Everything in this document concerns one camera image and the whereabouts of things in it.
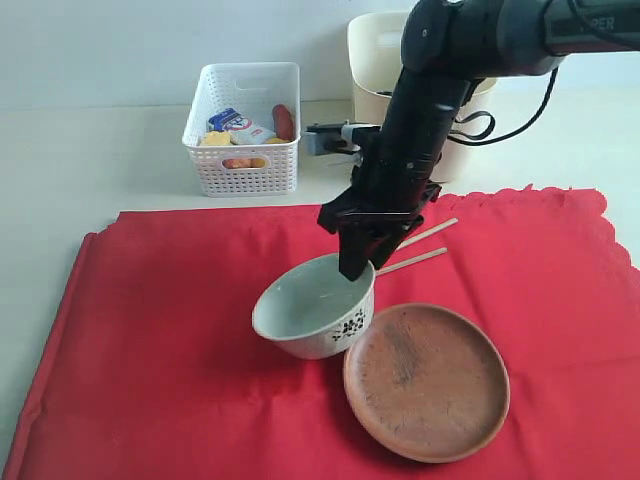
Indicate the yellow lemon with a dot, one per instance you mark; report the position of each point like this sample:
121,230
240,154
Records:
276,141

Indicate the white floral ceramic bowl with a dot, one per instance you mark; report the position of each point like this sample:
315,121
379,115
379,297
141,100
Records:
313,312

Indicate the white perforated plastic basket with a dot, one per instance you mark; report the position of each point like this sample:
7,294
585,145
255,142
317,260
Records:
253,89

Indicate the yellow cheese wedge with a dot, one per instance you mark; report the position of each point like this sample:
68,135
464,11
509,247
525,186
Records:
216,139

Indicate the wooden chopstick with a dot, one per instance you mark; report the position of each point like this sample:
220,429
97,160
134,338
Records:
427,233
412,261

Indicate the red table cloth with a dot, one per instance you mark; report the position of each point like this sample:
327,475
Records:
152,369

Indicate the brown clay plate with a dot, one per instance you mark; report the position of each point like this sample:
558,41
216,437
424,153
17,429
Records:
427,384

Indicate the red sausage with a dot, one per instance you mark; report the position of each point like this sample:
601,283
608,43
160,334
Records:
283,122

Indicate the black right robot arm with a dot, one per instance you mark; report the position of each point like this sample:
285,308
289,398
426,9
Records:
447,50

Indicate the cream plastic bin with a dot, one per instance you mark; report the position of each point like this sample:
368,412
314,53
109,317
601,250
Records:
373,43

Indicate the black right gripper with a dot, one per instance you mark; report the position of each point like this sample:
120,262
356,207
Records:
388,191

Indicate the blue white milk carton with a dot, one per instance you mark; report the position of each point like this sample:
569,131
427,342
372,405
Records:
242,129

